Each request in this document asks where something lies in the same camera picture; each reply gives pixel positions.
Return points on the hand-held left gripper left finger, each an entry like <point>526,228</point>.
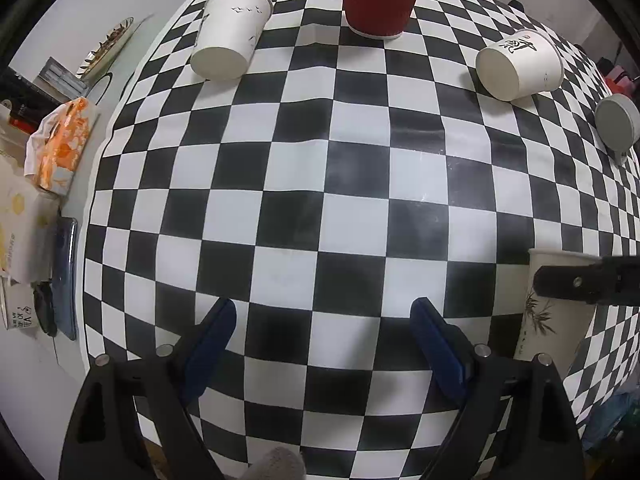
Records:
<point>212,345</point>

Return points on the orange snack packet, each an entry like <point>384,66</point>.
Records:
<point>62,145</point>

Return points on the dark grey box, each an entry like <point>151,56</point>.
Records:
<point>57,80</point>

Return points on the white cup with bamboo print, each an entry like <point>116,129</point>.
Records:
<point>555,330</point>

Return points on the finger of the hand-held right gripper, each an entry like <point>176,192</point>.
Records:
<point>580,282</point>

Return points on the tall white paper cup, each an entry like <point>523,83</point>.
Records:
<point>227,30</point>

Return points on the yellow white tissue pack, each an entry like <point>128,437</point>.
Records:
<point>20,225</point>

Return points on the black and white checkered cloth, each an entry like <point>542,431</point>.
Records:
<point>320,185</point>

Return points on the white cup with black print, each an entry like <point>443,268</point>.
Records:
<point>520,67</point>

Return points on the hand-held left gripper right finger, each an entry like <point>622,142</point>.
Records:
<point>440,355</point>

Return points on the grey cup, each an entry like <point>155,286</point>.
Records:
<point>616,122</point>

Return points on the blue plastic bag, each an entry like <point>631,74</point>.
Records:
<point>612,420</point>

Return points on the white printed container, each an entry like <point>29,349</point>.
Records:
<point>16,306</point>

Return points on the plate with food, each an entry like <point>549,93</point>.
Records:
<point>107,45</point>

